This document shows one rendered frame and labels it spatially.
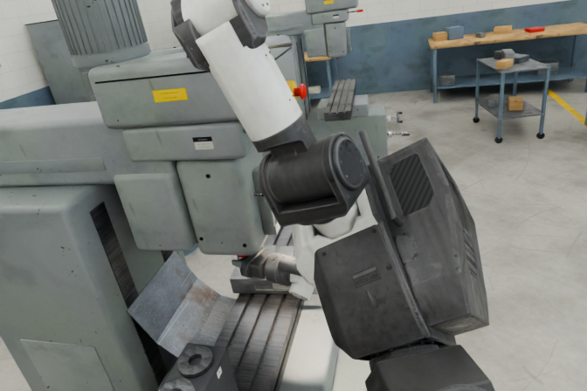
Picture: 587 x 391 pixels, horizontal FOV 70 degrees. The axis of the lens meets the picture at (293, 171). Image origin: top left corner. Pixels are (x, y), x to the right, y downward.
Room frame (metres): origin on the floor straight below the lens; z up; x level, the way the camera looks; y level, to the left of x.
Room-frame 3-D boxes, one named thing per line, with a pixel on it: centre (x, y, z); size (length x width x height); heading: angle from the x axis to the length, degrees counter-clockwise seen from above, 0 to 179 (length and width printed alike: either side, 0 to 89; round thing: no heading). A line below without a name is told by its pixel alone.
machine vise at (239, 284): (1.29, 0.11, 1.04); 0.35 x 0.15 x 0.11; 76
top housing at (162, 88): (1.11, 0.21, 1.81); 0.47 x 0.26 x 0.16; 73
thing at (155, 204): (1.17, 0.38, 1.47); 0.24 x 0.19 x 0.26; 163
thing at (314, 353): (1.11, 0.20, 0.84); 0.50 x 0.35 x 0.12; 73
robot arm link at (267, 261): (1.06, 0.12, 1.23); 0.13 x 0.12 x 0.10; 145
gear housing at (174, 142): (1.12, 0.24, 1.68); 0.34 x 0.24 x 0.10; 73
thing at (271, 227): (1.08, 0.09, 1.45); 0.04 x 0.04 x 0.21; 73
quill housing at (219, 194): (1.11, 0.20, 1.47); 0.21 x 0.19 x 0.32; 163
